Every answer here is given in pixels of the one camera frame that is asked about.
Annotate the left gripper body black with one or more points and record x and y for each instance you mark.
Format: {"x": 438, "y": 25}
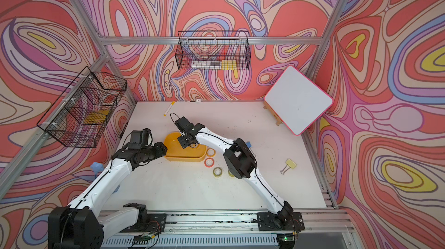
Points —
{"x": 156, "y": 150}

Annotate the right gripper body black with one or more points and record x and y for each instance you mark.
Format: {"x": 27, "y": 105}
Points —
{"x": 183, "y": 141}

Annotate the yellow plastic storage box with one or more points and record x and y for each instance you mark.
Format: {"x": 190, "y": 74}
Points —
{"x": 176, "y": 153}

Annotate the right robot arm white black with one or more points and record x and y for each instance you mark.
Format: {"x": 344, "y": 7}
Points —
{"x": 242, "y": 164}

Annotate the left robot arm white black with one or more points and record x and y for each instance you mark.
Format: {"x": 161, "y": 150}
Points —
{"x": 78, "y": 225}

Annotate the orange tape roll middle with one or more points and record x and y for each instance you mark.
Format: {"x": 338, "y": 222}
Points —
{"x": 210, "y": 152}

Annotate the red tape roll lower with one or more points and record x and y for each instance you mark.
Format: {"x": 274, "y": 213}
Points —
{"x": 209, "y": 162}

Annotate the white yellow marker pen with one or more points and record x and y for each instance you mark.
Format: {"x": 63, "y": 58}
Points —
{"x": 169, "y": 108}

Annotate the blue cloth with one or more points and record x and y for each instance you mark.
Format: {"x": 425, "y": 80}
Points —
{"x": 97, "y": 168}

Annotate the yellow item in left basket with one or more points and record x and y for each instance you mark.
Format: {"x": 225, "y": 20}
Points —
{"x": 96, "y": 117}

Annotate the yellow block in back basket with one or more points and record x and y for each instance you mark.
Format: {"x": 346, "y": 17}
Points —
{"x": 229, "y": 65}

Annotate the wooden easel stand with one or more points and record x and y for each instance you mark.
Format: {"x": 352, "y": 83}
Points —
{"x": 273, "y": 113}

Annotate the yellow binder clip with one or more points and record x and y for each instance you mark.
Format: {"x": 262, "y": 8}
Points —
{"x": 290, "y": 165}

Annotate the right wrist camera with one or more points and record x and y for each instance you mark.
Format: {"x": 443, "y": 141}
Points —
{"x": 184, "y": 125}

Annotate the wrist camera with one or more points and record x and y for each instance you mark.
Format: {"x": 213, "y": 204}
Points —
{"x": 141, "y": 138}
{"x": 184, "y": 125}

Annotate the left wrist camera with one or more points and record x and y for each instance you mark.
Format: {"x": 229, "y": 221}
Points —
{"x": 141, "y": 138}

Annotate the black wire basket left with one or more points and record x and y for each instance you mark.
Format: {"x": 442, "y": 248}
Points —
{"x": 88, "y": 91}

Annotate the black wire basket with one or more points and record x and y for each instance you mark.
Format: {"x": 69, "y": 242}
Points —
{"x": 88, "y": 91}
{"x": 205, "y": 49}

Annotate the black wire basket back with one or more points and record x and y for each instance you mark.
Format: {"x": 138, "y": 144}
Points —
{"x": 205, "y": 49}

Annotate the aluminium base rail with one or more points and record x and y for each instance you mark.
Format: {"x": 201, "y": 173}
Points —
{"x": 195, "y": 229}

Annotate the white board pink frame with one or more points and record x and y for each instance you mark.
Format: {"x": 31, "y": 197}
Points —
{"x": 297, "y": 101}

